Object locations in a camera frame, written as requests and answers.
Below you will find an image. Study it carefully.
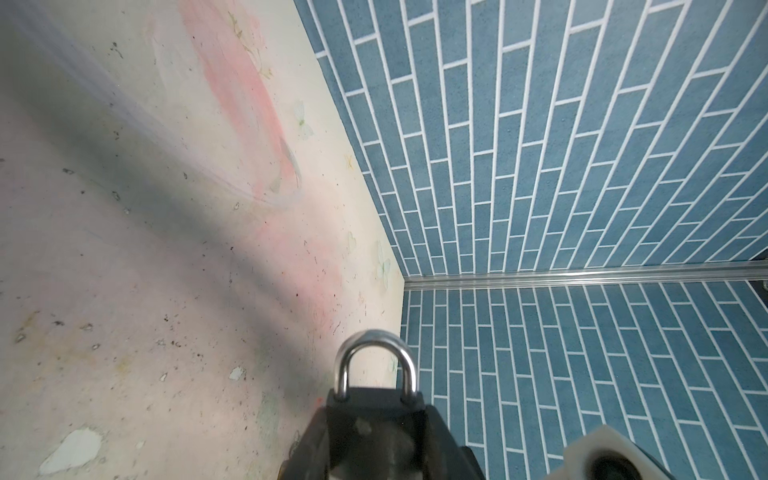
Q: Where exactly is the black padlock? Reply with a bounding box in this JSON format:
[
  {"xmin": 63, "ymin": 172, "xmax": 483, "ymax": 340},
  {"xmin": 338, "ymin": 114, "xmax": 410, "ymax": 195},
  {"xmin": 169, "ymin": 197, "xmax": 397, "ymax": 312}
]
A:
[{"xmin": 327, "ymin": 329, "xmax": 425, "ymax": 479}]

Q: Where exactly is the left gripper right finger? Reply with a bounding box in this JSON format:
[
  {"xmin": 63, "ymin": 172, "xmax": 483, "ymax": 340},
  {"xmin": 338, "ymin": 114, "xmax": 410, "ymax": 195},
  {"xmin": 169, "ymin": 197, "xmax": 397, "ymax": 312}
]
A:
[{"xmin": 422, "ymin": 405, "xmax": 485, "ymax": 480}]

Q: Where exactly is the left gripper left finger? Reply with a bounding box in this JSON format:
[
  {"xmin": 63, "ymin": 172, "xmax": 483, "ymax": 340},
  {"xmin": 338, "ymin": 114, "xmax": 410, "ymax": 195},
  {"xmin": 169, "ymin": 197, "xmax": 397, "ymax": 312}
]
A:
[{"xmin": 278, "ymin": 407, "xmax": 330, "ymax": 480}]

